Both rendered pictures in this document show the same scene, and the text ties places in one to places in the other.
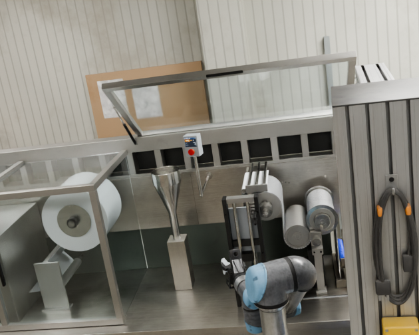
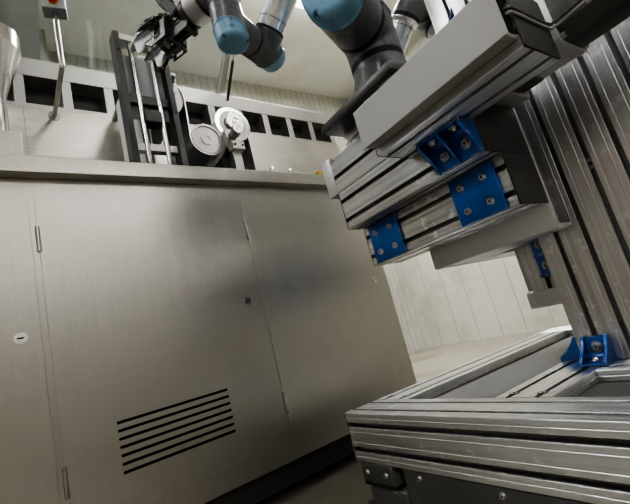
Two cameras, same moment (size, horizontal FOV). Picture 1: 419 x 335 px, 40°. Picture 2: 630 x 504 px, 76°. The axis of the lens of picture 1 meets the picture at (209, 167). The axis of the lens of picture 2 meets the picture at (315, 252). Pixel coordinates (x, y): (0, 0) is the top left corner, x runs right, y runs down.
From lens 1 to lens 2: 2.41 m
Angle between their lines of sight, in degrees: 56
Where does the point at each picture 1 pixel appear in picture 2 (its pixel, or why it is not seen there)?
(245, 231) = (146, 90)
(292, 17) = not seen: hidden behind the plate
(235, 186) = (95, 137)
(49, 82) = not seen: outside the picture
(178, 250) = (7, 144)
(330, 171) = not seen: hidden behind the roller
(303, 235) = (214, 139)
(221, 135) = (77, 75)
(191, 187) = (22, 126)
